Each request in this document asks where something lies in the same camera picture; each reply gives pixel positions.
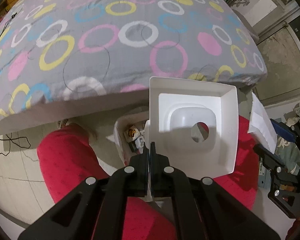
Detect pale blue labelled box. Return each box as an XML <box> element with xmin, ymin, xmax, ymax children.
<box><xmin>258</xmin><ymin>159</ymin><xmax>272</xmax><ymax>189</ymax></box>

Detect beige slipper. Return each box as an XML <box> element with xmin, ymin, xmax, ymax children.
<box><xmin>57</xmin><ymin>118</ymin><xmax>98</xmax><ymax>143</ymax></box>

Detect silver packet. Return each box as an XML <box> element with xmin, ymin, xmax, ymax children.
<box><xmin>134</xmin><ymin>136</ymin><xmax>146</xmax><ymax>153</ymax></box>

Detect grey door frame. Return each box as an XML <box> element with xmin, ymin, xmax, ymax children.
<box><xmin>257</xmin><ymin>0</ymin><xmax>300</xmax><ymax>40</ymax></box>

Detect thin black cable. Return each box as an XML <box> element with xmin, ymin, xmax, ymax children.
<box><xmin>0</xmin><ymin>5</ymin><xmax>32</xmax><ymax>156</ymax></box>

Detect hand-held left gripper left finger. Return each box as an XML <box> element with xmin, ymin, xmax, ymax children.
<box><xmin>17</xmin><ymin>146</ymin><xmax>150</xmax><ymax>240</ymax></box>

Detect white flat panel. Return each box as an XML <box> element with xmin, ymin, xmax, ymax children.
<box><xmin>240</xmin><ymin>0</ymin><xmax>278</xmax><ymax>28</ymax></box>

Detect red-printed white plastic bag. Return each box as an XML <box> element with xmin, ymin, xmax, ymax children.
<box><xmin>113</xmin><ymin>116</ymin><xmax>150</xmax><ymax>165</ymax></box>

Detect person's red pants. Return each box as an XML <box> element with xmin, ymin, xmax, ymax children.
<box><xmin>37</xmin><ymin>115</ymin><xmax>259</xmax><ymax>240</ymax></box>

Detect white paper sheet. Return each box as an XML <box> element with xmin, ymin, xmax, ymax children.
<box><xmin>247</xmin><ymin>92</ymin><xmax>278</xmax><ymax>153</ymax></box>

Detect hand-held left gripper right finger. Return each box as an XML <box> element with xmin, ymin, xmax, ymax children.
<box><xmin>150</xmin><ymin>142</ymin><xmax>282</xmax><ymax>240</ymax></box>

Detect grey circle-patterned bed sheet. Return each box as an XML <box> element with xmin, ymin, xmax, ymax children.
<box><xmin>0</xmin><ymin>0</ymin><xmax>268</xmax><ymax>135</ymax></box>

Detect orange snack wrapper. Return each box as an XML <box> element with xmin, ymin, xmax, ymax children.
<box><xmin>125</xmin><ymin>127</ymin><xmax>138</xmax><ymax>139</ymax></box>

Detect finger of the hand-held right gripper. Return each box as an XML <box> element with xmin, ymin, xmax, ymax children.
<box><xmin>252</xmin><ymin>144</ymin><xmax>300</xmax><ymax>219</ymax></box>
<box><xmin>271</xmin><ymin>118</ymin><xmax>300</xmax><ymax>145</ymax></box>

